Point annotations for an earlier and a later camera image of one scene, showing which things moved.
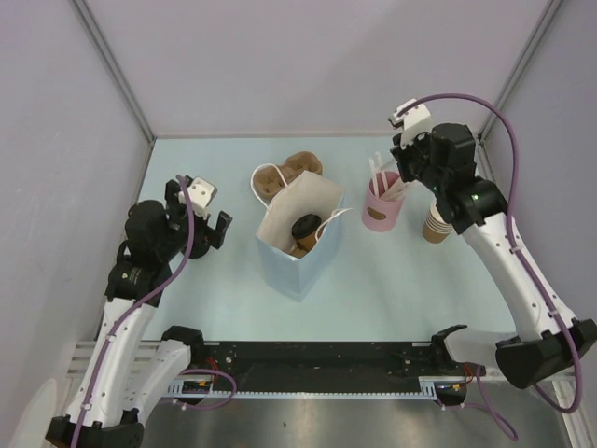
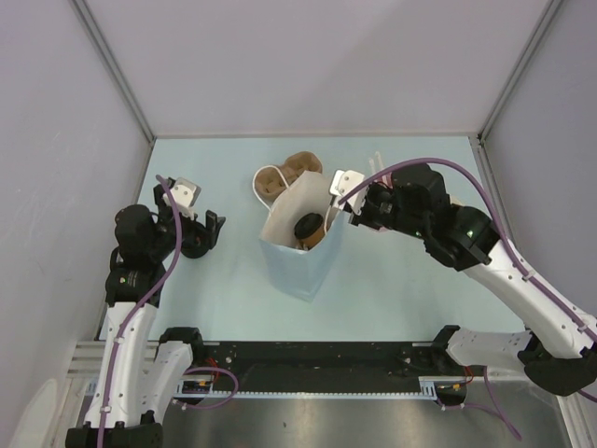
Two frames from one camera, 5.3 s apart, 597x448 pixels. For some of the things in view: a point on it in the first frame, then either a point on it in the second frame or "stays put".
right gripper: [401, 154] to [363, 218]
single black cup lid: [306, 225] stays put
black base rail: [318, 371] stays put
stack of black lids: [199, 250] stays put
